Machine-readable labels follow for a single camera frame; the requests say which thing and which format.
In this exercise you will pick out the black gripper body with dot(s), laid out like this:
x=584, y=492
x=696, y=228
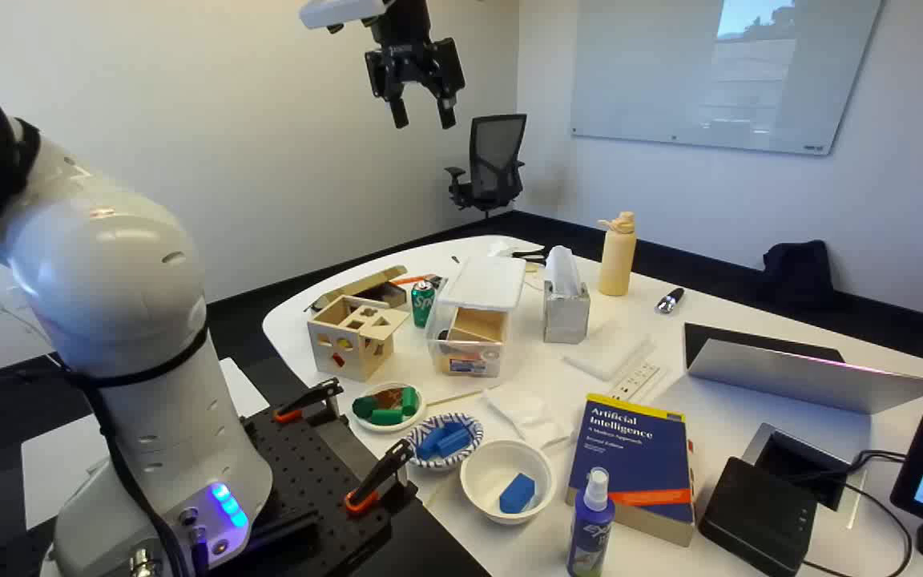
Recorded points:
x=412, y=51

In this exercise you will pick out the white wipe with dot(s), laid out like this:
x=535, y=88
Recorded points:
x=526, y=411

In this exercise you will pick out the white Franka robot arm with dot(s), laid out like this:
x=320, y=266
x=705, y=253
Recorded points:
x=109, y=278

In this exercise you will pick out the black office chair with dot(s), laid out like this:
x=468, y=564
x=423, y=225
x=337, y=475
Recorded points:
x=495, y=160

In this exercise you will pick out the black pens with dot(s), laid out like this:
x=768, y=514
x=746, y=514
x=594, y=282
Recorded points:
x=526, y=253

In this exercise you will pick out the orange marker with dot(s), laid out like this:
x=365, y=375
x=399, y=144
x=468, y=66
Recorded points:
x=419, y=281

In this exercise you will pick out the wooden sorter lid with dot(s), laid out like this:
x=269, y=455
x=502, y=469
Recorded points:
x=359, y=285

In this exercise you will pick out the clear plastic container white lid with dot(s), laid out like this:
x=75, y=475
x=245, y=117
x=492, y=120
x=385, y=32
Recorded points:
x=478, y=300

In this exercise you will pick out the green cup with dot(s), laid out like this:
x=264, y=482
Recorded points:
x=420, y=304

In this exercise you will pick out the tan drink bottle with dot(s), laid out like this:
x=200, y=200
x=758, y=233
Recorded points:
x=618, y=256

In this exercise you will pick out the wooden shape sorter box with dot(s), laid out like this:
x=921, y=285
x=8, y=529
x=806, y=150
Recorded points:
x=359, y=336

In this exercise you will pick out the grey tissue box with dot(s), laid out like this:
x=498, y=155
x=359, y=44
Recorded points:
x=566, y=309

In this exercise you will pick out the wooden stick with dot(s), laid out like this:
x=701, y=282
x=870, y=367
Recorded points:
x=457, y=399

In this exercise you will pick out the black marker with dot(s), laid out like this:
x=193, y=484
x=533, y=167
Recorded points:
x=671, y=300

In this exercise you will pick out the green plate with toys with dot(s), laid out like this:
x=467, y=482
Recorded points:
x=385, y=406

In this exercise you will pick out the black orange clamp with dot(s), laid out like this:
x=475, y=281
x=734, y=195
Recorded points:
x=380, y=477
x=308, y=399

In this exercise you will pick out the blue block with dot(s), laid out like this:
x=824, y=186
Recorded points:
x=516, y=493
x=445, y=436

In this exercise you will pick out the white slotted strip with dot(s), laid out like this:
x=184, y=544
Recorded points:
x=640, y=380

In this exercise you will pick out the blue patterned bowl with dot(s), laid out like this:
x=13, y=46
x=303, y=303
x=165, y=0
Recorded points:
x=423, y=452

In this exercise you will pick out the white bowl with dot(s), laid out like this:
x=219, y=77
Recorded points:
x=490, y=482

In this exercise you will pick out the black bag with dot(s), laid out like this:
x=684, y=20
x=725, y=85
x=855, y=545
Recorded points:
x=798, y=278

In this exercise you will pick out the blue textbook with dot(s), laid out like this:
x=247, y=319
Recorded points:
x=632, y=460

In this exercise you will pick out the blue spray bottle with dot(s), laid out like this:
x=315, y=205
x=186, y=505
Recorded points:
x=592, y=529

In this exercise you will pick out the silver laptop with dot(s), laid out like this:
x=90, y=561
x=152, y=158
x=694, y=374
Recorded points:
x=803, y=380

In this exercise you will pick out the black box device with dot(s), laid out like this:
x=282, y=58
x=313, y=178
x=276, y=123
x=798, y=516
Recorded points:
x=754, y=516

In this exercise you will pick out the wall whiteboard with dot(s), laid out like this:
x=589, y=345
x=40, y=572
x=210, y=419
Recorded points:
x=719, y=75

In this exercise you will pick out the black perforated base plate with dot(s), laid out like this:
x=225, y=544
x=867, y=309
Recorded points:
x=313, y=469

